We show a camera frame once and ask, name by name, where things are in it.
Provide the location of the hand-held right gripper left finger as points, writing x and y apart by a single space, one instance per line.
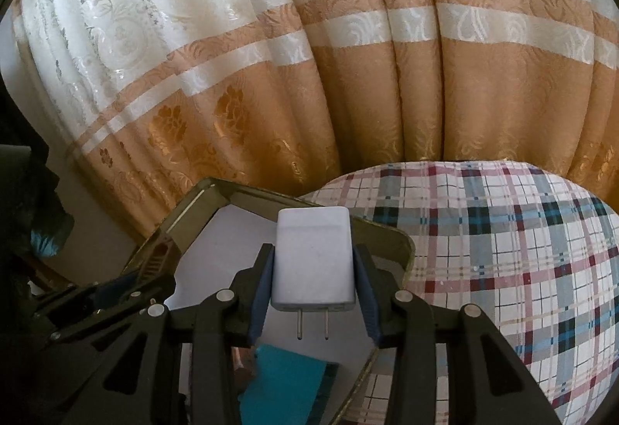
261 304

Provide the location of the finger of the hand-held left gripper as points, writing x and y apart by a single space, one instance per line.
121 290
96 323

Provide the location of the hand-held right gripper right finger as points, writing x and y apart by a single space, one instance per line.
367 304

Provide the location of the white plug charger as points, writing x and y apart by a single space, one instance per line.
312 260

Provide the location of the rectangular metal tray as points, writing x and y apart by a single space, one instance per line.
382 236

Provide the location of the teal box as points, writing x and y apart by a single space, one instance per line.
285 376

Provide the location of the brown wooden furniture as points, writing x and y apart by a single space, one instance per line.
48 276

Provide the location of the teal cloth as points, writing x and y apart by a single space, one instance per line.
46 246

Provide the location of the dark hanging cloth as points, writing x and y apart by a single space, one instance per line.
24 212

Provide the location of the plaid tablecloth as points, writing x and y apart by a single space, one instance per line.
508 260

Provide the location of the cream and orange floral curtain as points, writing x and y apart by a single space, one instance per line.
338 67

